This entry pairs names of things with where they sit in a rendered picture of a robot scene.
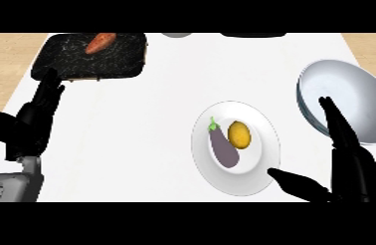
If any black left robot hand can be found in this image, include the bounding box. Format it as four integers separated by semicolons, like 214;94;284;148
0;68;66;162

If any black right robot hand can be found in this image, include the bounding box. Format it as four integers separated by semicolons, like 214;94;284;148
265;96;376;203

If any pale grey bowl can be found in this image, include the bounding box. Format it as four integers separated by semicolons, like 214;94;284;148
295;59;376;146

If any white plate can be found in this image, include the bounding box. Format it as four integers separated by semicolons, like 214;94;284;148
189;100;281;197

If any yellow lemon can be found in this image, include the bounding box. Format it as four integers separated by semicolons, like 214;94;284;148
225;121;252;150

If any black speckled cutting board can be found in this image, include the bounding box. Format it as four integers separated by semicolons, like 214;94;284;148
29;33;149;83

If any purple eggplant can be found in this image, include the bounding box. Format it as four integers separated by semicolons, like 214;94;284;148
206;116;240;169

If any orange sweet potato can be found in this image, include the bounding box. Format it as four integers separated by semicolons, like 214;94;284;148
84;33;118;55

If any grey round object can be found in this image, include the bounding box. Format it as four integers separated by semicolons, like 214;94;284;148
161;33;193;39

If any black flat object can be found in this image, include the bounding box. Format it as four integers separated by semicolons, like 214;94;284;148
218;33;287;39

